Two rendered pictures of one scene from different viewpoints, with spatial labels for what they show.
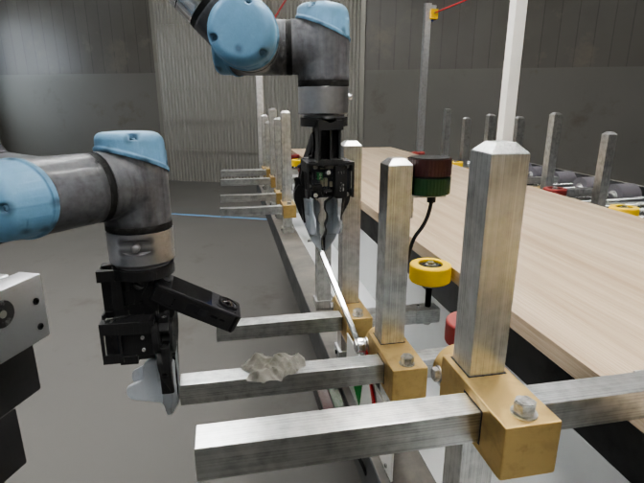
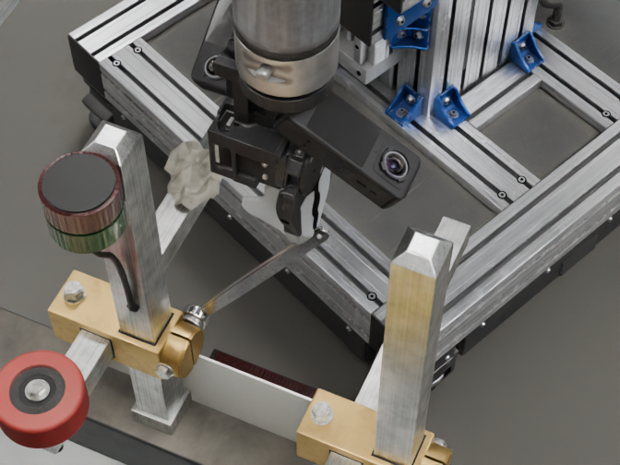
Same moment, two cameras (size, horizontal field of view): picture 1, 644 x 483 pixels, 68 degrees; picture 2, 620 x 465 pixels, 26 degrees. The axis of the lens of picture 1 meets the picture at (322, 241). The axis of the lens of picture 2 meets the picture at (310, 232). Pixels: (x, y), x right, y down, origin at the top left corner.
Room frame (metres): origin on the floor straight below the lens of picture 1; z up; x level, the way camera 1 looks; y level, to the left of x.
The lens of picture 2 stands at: (1.14, -0.54, 1.92)
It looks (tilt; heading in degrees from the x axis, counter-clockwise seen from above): 55 degrees down; 125
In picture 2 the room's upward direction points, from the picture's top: straight up
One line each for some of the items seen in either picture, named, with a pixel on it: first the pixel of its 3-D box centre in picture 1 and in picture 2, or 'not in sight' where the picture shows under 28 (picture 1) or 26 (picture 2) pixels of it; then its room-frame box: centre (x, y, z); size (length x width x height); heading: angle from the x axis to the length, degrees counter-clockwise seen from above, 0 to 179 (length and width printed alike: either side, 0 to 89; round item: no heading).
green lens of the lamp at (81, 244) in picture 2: (427, 184); (85, 212); (0.66, -0.15, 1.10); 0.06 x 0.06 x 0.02
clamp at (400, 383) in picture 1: (395, 359); (125, 330); (0.63, -0.11, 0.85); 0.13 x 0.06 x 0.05; 11
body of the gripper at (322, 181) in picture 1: (325, 158); (278, 114); (0.74, 0.00, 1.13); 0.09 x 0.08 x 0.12; 11
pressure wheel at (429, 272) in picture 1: (428, 288); not in sight; (0.89, -0.21, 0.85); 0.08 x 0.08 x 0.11
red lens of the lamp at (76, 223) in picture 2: (429, 166); (80, 192); (0.66, -0.15, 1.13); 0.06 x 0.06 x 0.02
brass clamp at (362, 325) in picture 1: (350, 315); (374, 448); (0.88, -0.06, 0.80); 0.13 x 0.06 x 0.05; 11
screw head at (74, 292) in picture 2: (406, 359); (73, 291); (0.58, -0.11, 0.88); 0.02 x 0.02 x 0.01
